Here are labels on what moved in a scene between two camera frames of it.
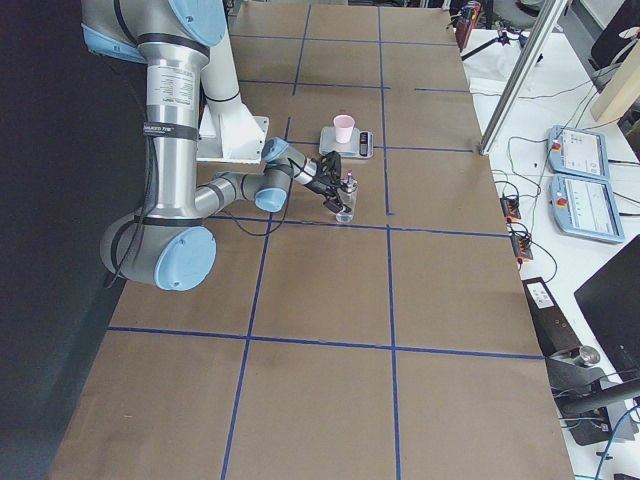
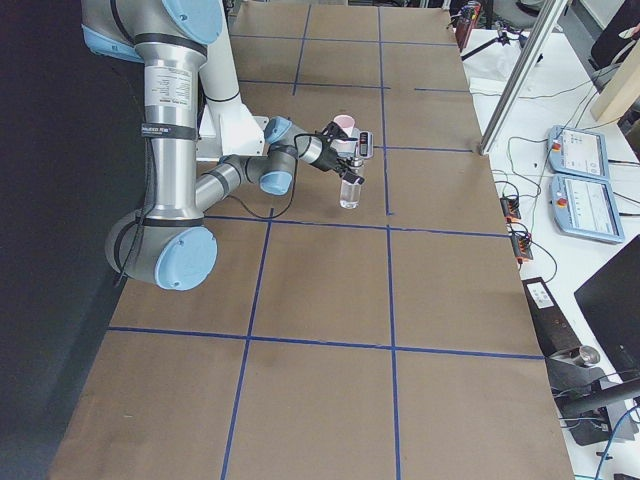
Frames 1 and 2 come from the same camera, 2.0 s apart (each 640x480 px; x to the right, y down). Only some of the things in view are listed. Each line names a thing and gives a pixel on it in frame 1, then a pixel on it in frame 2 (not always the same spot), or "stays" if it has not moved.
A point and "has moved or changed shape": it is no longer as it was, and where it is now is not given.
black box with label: [555, 334] stays
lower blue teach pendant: [585, 206] stays
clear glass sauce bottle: [348, 190] has moved or changed shape
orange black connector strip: [510, 207] stays
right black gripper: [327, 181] to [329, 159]
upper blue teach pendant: [577, 152] stays
